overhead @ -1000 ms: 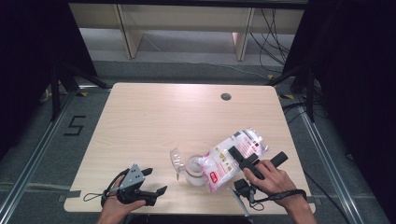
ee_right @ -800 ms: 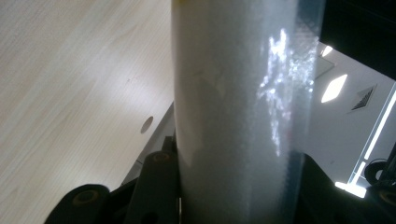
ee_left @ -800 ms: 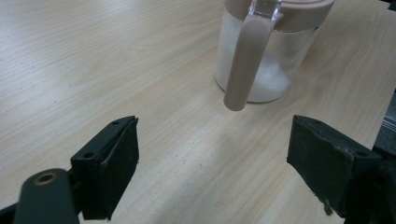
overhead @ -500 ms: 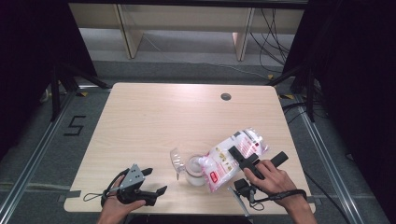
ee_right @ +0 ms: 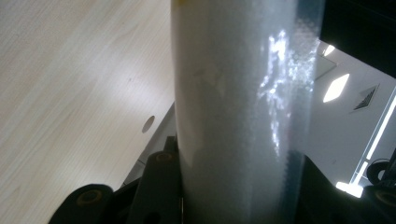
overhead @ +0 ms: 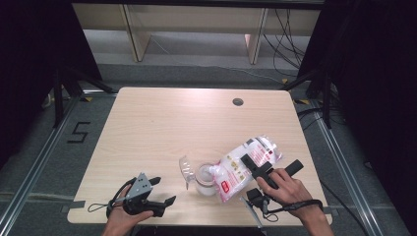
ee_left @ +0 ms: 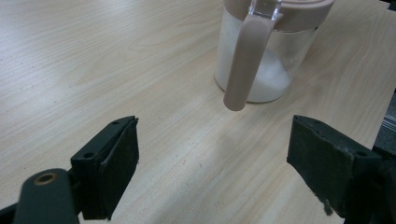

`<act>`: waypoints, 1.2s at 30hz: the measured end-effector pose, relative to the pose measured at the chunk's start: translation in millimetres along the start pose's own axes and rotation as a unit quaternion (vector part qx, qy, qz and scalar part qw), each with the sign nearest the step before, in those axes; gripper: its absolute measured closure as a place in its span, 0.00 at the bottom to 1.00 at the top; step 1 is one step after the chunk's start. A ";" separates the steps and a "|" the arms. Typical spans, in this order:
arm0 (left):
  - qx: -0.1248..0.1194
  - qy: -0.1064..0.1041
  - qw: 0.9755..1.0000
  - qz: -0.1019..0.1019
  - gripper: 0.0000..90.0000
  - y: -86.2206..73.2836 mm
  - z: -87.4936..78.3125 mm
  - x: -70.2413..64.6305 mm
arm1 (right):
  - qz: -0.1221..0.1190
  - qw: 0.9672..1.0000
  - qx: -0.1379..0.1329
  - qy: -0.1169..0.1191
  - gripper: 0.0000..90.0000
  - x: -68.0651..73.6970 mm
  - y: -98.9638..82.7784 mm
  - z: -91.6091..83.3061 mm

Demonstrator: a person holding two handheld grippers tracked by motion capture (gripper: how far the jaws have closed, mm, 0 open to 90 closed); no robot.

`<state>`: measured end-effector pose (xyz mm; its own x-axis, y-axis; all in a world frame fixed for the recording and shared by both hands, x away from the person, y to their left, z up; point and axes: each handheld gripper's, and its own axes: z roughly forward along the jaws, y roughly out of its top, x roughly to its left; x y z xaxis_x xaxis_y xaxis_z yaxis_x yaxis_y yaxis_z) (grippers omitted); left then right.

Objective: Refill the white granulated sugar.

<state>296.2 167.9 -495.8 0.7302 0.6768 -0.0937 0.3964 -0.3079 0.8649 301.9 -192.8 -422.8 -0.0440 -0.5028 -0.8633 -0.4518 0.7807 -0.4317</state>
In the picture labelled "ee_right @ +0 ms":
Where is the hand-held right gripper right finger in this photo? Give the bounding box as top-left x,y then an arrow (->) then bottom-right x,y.
297,154 -> 368,224

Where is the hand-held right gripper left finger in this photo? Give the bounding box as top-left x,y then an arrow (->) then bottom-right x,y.
127,135 -> 184,224

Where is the red and white spout pouch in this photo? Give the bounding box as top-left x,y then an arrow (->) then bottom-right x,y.
170,0 -> 327,224

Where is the ceiling light strip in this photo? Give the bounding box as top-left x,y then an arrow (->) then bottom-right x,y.
335,92 -> 396,199

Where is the ceiling air vent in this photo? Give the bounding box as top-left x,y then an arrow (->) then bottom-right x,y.
352,83 -> 381,112

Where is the black wrist strap cord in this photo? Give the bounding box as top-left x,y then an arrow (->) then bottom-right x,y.
366,158 -> 396,188

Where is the grey table cable hole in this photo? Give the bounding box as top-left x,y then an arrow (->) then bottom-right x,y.
141,115 -> 156,134

